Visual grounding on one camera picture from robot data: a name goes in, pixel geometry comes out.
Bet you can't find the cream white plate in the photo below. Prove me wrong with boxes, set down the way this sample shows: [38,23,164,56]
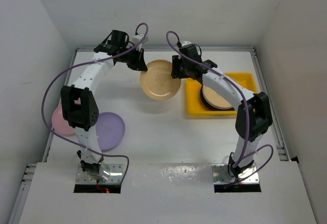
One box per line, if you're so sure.
[202,86,232,110]

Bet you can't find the pink plate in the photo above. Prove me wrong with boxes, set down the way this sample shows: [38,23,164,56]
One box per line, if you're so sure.
[52,104,75,136]

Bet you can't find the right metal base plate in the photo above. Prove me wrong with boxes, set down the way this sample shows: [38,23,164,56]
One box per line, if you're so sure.
[212,164,260,185]

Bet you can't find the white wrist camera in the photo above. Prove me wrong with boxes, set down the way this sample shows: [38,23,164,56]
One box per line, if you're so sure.
[181,41,192,47]
[131,34,148,47]

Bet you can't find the orange plate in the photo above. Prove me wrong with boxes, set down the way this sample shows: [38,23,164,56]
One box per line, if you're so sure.
[139,60,181,101]

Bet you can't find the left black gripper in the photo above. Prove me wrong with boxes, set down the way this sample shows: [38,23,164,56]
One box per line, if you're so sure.
[116,45,147,71]

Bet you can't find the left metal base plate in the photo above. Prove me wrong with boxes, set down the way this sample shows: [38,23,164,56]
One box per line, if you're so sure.
[75,163,123,185]

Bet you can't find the metal base plate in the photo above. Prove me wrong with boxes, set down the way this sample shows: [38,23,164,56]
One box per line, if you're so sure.
[212,164,260,185]
[75,163,123,185]

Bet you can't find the purple plate near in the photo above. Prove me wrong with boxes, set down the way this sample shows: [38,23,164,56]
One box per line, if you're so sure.
[96,112,125,152]

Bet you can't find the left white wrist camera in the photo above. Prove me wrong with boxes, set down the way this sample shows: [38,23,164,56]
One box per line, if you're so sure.
[131,34,148,47]

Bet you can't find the dark metal plate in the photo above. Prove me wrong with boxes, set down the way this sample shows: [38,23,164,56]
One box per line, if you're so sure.
[200,86,235,112]

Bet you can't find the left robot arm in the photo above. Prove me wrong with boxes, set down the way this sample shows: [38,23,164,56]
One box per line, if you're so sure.
[60,30,147,181]

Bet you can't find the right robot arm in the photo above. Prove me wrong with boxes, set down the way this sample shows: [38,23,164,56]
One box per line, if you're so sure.
[172,41,272,178]

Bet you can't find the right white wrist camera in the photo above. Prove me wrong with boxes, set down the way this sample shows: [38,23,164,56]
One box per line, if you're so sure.
[181,41,192,47]

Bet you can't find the yellow plastic bin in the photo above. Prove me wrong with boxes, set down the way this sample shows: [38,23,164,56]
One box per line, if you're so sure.
[185,72,258,117]

